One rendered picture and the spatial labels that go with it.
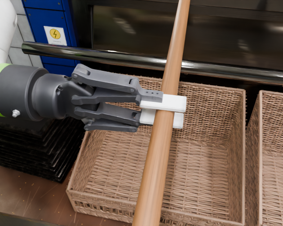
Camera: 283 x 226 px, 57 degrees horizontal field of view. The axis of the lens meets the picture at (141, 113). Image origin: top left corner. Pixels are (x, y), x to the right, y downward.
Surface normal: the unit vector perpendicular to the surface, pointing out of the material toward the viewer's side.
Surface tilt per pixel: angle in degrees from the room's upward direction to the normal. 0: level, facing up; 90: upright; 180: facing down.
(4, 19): 82
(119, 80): 5
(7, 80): 26
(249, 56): 70
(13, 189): 0
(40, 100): 59
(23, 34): 90
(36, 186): 0
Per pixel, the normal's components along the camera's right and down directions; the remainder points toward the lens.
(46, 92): -0.11, -0.11
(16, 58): -0.20, 0.70
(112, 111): 0.14, -0.67
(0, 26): 0.88, 0.15
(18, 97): -0.15, 0.20
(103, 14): -0.18, 0.43
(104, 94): -0.15, -0.70
